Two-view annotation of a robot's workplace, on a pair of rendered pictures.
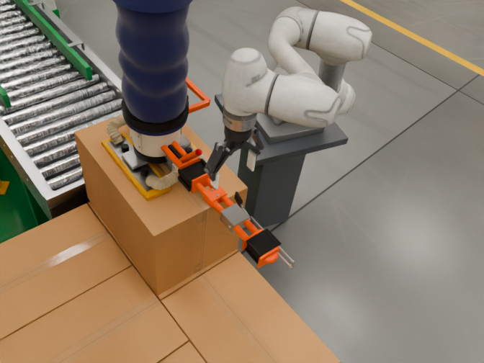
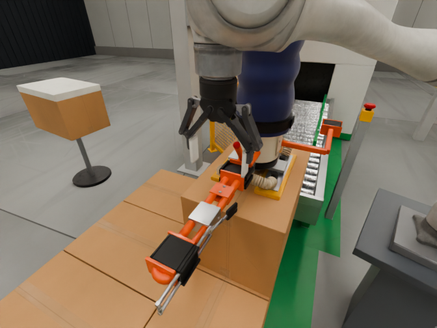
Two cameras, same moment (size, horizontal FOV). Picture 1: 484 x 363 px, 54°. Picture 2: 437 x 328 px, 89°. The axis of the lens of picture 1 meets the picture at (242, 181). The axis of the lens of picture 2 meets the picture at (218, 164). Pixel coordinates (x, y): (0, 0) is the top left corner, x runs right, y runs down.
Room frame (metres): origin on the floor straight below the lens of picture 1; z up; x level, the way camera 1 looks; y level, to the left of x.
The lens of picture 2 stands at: (0.82, -0.40, 1.51)
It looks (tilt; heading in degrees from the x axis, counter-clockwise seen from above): 33 degrees down; 71
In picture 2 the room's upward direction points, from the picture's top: straight up
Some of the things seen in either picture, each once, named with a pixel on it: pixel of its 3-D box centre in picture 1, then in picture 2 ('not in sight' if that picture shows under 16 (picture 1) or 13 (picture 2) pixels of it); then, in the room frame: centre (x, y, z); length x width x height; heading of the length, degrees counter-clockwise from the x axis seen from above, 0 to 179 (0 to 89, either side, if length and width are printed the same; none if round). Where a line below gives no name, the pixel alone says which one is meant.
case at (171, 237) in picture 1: (159, 193); (251, 202); (1.25, 0.33, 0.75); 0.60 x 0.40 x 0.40; 44
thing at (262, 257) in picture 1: (260, 248); (172, 256); (0.83, -0.08, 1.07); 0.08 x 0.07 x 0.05; 44
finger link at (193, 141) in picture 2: (214, 178); (194, 149); (0.93, 0.08, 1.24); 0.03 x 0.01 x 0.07; 45
